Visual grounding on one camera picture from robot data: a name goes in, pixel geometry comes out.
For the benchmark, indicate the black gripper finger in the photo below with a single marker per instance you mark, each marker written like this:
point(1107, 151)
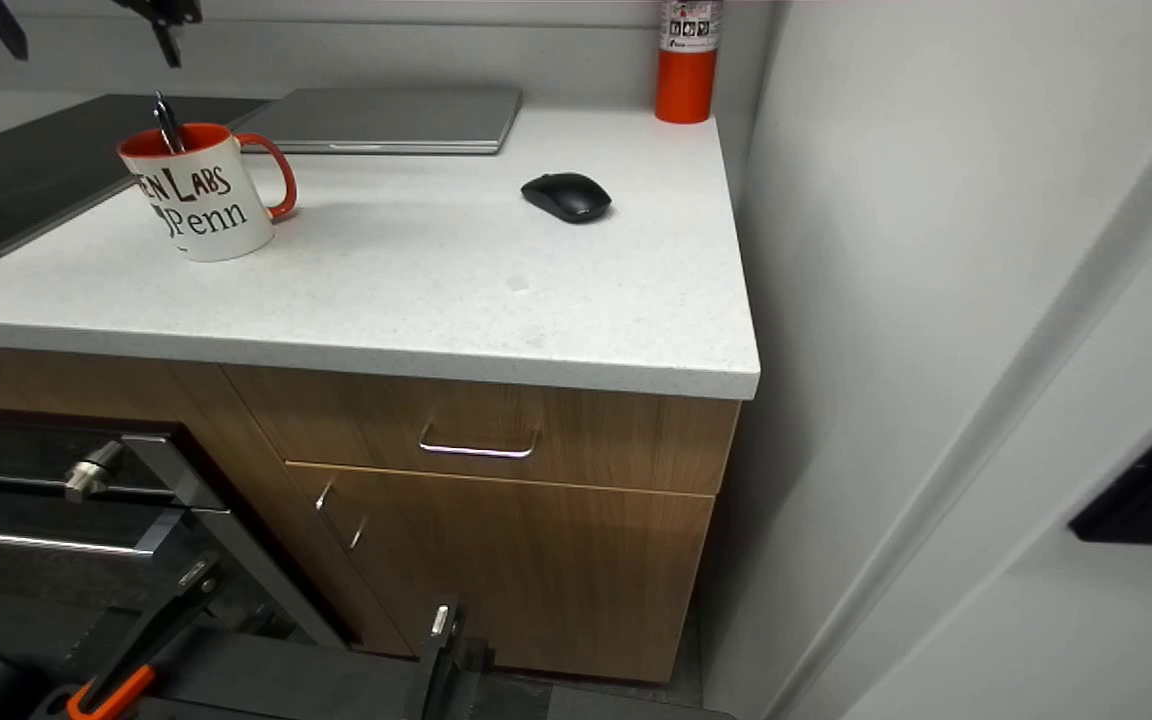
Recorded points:
point(164, 19)
point(15, 39)

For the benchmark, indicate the black pen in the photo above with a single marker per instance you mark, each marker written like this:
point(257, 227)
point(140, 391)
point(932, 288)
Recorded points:
point(171, 126)

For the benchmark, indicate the white mug orange interior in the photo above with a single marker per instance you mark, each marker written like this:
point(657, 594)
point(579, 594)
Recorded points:
point(204, 194)

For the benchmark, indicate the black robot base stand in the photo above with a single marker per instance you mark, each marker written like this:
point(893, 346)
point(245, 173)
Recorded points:
point(245, 676)

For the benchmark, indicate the black induction cooktop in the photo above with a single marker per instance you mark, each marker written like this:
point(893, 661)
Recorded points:
point(67, 165)

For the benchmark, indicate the grey closed laptop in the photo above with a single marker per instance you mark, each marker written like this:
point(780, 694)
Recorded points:
point(391, 120)

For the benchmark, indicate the black computer mouse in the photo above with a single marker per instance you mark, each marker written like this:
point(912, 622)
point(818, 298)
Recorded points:
point(569, 199)

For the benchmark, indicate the orange spray can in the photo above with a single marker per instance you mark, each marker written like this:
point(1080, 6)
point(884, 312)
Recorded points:
point(684, 59)

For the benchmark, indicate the wooden cabinet with drawer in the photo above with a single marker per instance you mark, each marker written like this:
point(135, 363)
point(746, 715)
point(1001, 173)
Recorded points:
point(575, 562)

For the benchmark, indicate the black clamp with silver tip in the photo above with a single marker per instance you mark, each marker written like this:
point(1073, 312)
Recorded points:
point(451, 670)

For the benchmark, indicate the silver drawer handle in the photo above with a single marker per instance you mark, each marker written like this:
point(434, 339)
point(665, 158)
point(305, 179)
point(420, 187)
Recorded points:
point(434, 446)

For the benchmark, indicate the orange handled clamp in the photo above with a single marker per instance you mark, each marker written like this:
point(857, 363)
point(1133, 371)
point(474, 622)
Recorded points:
point(140, 657)

